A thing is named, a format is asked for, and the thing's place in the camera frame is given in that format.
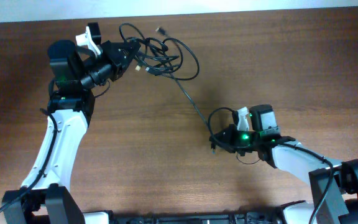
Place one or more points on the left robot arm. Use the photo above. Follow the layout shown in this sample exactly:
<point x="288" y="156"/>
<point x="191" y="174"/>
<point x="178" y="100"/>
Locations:
<point x="44" y="196"/>

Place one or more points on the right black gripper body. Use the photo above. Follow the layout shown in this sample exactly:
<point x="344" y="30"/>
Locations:
<point x="239" y="138"/>

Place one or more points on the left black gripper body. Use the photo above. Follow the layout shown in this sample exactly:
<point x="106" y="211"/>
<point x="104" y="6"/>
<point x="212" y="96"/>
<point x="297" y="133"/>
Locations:
<point x="116" y="66"/>

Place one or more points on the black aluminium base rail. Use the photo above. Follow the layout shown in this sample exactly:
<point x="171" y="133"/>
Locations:
<point x="197" y="217"/>

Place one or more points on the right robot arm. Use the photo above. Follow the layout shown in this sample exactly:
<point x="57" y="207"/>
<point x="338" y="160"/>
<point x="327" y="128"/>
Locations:
<point x="333" y="183"/>

